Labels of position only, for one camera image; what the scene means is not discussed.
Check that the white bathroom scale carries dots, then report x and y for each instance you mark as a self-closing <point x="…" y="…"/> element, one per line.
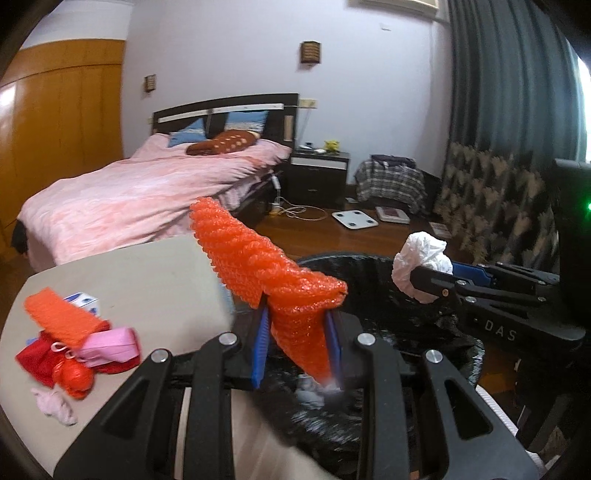
<point x="354" y="218"/>

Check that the dark wooden bed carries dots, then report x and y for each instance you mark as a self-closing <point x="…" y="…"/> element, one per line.
<point x="277" y="121"/>

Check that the white tissue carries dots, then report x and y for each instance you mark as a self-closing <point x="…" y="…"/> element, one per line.
<point x="415" y="258"/>
<point x="310" y="393"/>

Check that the small white object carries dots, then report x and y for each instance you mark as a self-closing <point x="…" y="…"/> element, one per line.
<point x="313" y="148"/>

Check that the plaid shirt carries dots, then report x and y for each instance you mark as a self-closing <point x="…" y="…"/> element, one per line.
<point x="388" y="184"/>

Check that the trash bin with black bag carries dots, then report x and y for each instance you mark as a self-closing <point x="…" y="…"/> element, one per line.
<point x="364" y="270"/>

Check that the wall socket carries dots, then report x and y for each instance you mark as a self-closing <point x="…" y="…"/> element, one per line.
<point x="308" y="103"/>

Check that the blue pillow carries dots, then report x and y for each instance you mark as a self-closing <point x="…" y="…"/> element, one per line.
<point x="189" y="134"/>
<point x="244" y="123"/>

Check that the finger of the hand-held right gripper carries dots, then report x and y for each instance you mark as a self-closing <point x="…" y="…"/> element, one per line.
<point x="468" y="273"/>
<point x="434" y="282"/>

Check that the dark chair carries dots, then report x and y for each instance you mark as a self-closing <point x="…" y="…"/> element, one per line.
<point x="433" y="189"/>

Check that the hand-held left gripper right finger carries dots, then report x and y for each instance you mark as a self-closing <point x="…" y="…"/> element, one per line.
<point x="333" y="350"/>

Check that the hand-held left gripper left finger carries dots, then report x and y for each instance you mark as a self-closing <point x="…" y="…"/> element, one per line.
<point x="259" y="350"/>

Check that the wooden wall lamp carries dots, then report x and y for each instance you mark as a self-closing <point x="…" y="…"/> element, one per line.
<point x="310" y="52"/>
<point x="150" y="84"/>

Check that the white power adapter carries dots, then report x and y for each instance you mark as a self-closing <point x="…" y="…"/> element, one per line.
<point x="276" y="182"/>

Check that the red cloth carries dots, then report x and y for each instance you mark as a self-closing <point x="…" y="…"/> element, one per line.
<point x="34" y="359"/>

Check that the orange-red plastic bag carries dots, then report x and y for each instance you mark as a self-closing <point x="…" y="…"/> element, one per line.
<point x="74" y="376"/>

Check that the brown dotted pillow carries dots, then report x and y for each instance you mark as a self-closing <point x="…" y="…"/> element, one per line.
<point x="221" y="144"/>

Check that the booklet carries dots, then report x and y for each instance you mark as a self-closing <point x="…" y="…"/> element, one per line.
<point x="437" y="229"/>

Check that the small blue white box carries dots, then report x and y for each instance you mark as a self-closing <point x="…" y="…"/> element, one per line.
<point x="86" y="302"/>

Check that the pink tissue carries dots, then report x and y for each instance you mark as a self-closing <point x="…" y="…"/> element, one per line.
<point x="55" y="404"/>

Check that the dark hooded jacket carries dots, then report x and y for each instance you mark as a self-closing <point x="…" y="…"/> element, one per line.
<point x="392" y="159"/>

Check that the pink blanket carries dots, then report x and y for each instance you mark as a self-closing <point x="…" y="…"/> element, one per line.
<point x="138" y="194"/>

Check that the white scale with red top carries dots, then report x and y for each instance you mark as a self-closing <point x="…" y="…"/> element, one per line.
<point x="392" y="213"/>

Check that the wooden wardrobe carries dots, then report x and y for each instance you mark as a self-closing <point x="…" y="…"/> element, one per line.
<point x="69" y="115"/>

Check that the dark patterned curtain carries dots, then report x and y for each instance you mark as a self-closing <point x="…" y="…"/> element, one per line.
<point x="498" y="115"/>

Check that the air conditioner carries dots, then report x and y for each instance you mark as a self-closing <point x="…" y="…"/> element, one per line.
<point x="406" y="7"/>

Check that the dark nightstand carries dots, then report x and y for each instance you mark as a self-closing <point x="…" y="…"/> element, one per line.
<point x="314" y="182"/>

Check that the yellow plush toy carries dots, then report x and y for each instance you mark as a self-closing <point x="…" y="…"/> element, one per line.
<point x="331" y="146"/>

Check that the orange foam net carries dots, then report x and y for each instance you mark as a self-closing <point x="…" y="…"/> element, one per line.
<point x="60" y="318"/>
<point x="258" y="258"/>

